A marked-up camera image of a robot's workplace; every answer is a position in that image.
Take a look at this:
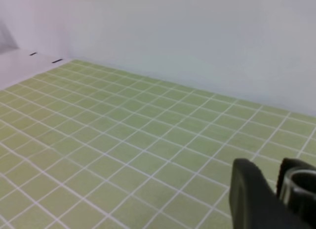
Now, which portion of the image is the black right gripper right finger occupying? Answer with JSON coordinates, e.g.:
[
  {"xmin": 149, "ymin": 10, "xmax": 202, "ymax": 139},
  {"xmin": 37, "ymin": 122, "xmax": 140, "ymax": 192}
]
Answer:
[{"xmin": 276, "ymin": 158, "xmax": 316, "ymax": 229}]

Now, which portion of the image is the clear glass test tube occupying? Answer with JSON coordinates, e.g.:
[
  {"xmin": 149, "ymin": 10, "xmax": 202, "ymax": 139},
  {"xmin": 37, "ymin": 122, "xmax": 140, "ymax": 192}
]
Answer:
[{"xmin": 280, "ymin": 168, "xmax": 316, "ymax": 213}]

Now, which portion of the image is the green grid tablecloth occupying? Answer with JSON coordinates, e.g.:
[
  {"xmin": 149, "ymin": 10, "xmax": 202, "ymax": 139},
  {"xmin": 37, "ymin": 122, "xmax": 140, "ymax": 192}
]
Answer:
[{"xmin": 0, "ymin": 60, "xmax": 316, "ymax": 229}]

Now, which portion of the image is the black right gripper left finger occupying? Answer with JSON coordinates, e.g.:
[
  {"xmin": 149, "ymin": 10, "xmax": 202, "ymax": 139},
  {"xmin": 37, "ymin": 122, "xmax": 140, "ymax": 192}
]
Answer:
[{"xmin": 229, "ymin": 158, "xmax": 311, "ymax": 229}]

